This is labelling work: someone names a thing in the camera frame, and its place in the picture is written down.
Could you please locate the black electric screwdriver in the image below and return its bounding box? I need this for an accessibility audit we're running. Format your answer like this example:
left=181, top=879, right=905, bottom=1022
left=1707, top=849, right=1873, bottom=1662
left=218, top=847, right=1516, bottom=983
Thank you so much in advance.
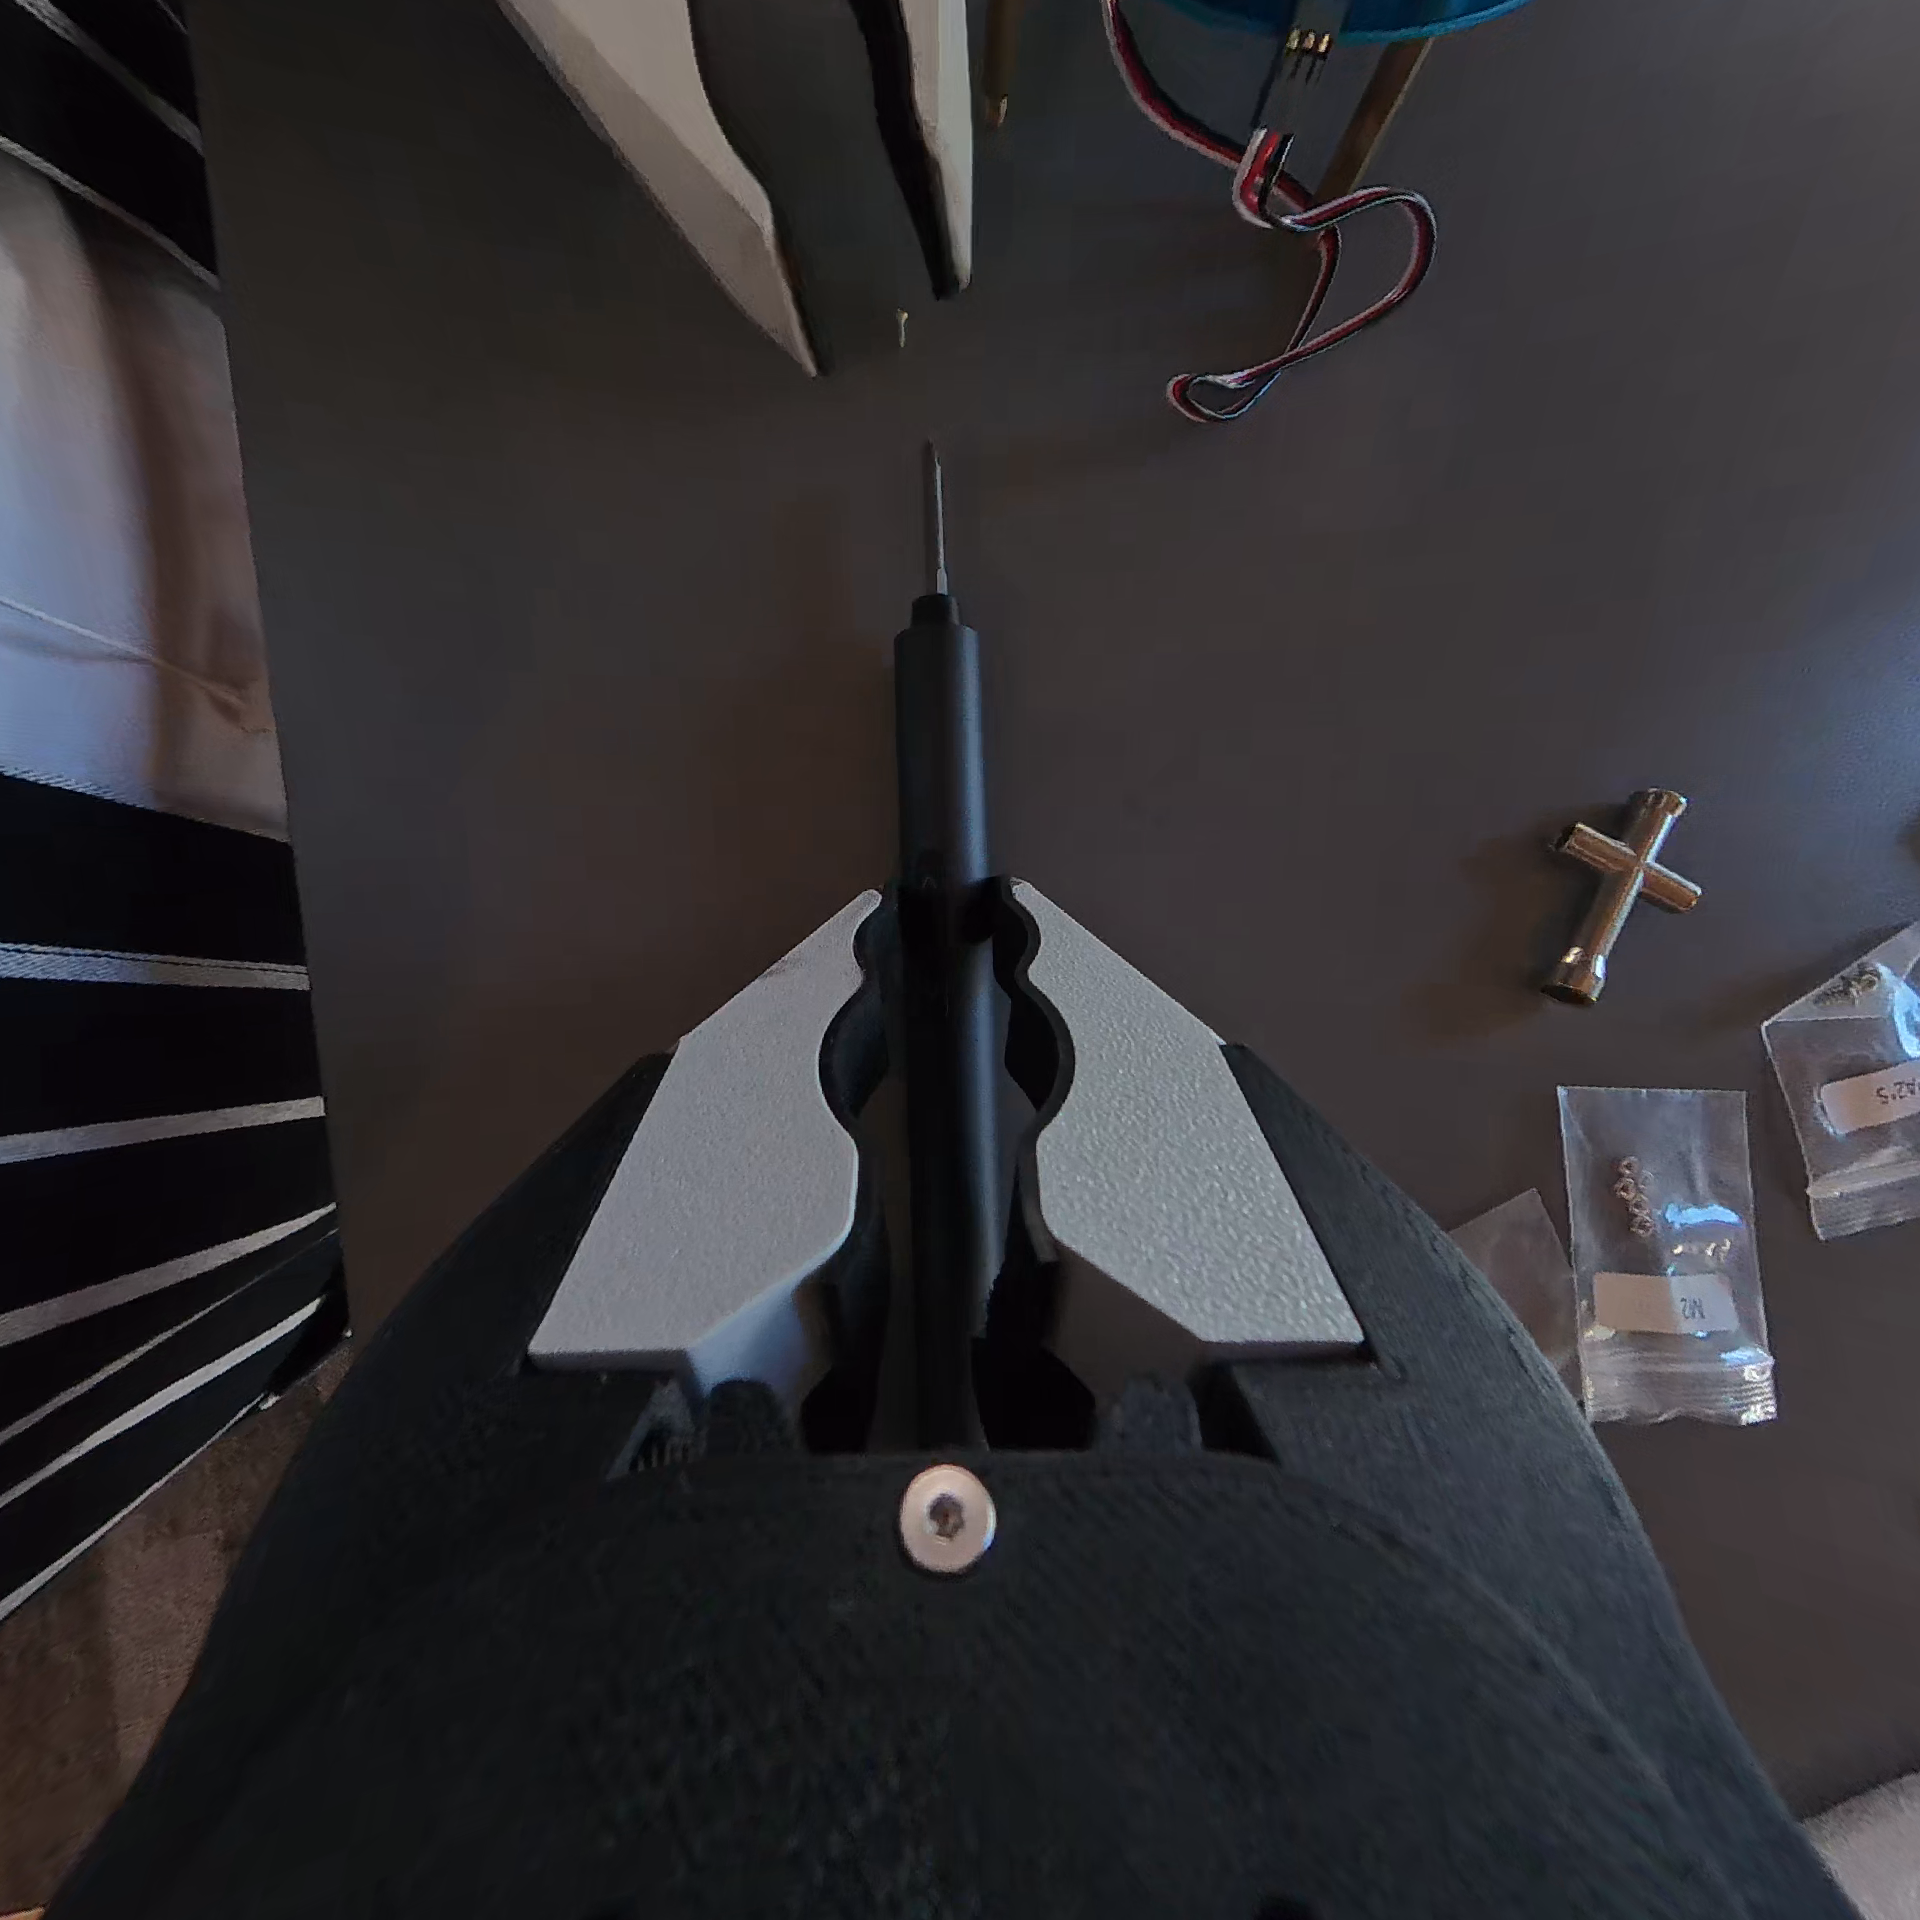
left=892, top=436, right=1004, bottom=1452

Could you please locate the blue round device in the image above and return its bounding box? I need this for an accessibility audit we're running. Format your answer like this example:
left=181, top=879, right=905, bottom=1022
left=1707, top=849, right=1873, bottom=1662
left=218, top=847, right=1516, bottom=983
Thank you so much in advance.
left=1117, top=0, right=1510, bottom=48

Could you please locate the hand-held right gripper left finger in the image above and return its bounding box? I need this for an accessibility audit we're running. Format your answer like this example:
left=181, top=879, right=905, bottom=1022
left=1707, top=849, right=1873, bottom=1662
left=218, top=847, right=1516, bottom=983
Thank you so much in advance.
left=527, top=884, right=910, bottom=1451

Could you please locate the black white striped cloth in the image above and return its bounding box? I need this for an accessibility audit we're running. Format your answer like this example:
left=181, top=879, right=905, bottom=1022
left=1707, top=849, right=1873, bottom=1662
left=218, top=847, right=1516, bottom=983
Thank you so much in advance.
left=0, top=0, right=355, bottom=1624

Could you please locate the clear bag of small nuts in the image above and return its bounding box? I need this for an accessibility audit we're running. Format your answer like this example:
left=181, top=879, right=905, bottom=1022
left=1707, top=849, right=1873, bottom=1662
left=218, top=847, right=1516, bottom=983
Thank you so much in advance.
left=1557, top=1086, right=1779, bottom=1425

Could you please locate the red white black servo cable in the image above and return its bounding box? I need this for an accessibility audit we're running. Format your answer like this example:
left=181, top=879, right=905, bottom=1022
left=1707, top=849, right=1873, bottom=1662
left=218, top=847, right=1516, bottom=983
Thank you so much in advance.
left=1101, top=0, right=1439, bottom=420

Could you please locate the white smooth fabric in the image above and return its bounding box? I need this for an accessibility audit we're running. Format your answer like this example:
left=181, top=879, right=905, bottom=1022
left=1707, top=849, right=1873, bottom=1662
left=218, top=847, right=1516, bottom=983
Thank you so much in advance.
left=0, top=140, right=290, bottom=836

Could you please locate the silver cross socket wrench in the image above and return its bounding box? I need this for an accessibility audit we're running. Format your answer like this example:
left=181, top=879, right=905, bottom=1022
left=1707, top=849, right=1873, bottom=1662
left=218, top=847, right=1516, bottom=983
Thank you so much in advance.
left=1537, top=791, right=1705, bottom=1009

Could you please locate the clear bag with white label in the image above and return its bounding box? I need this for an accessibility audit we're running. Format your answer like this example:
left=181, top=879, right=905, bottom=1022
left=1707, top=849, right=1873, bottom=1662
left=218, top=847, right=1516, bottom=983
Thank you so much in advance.
left=1759, top=921, right=1920, bottom=1242

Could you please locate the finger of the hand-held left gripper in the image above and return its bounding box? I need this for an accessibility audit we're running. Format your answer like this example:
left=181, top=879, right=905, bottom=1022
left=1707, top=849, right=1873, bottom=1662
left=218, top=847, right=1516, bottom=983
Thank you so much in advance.
left=849, top=0, right=980, bottom=301
left=496, top=0, right=910, bottom=378

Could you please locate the clear flat labelled bag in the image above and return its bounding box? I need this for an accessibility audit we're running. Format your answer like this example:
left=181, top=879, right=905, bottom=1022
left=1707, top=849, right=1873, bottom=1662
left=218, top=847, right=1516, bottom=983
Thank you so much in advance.
left=1447, top=1187, right=1587, bottom=1407

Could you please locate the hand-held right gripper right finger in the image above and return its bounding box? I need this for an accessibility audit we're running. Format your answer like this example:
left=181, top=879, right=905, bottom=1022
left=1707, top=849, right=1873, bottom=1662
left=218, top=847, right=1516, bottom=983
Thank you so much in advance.
left=988, top=879, right=1385, bottom=1367

